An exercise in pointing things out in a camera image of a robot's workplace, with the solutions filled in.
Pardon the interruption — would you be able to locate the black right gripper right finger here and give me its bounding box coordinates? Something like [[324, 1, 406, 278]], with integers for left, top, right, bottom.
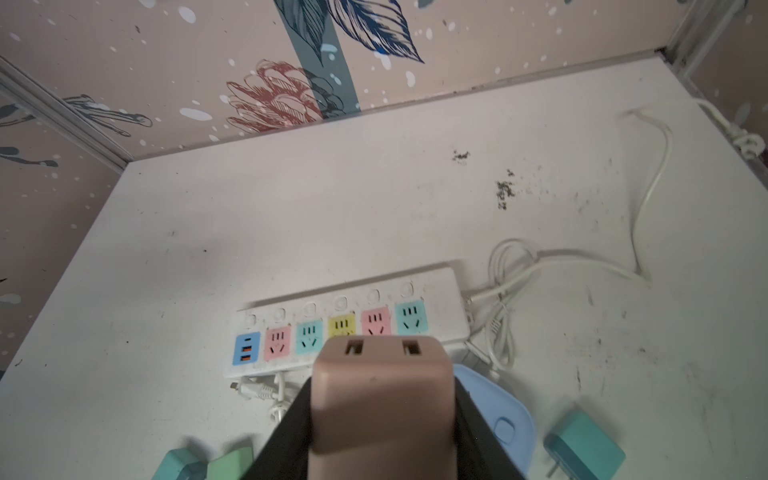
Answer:
[[454, 378, 525, 480]]

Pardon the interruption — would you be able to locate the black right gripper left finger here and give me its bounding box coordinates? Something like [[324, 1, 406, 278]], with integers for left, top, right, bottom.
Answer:
[[240, 378, 312, 480]]

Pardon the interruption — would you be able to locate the teal charger plug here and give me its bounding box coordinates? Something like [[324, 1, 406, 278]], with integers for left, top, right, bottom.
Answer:
[[543, 408, 626, 480], [152, 448, 207, 480]]

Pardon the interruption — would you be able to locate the pink USB charger plug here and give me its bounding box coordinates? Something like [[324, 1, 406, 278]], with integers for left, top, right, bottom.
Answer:
[[308, 336, 457, 479]]

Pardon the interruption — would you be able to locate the white multicolour power strip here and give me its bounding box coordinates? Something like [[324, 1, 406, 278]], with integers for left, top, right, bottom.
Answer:
[[224, 266, 470, 379]]

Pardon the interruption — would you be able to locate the green charger plug centre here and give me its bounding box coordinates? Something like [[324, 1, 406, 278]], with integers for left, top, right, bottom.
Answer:
[[206, 446, 254, 480]]

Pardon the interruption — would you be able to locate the blue square socket cube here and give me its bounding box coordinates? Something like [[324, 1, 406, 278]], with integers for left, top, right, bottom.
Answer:
[[453, 364, 537, 475]]

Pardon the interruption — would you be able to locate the white power strip cable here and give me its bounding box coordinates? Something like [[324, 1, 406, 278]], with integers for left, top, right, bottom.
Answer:
[[464, 98, 768, 307]]

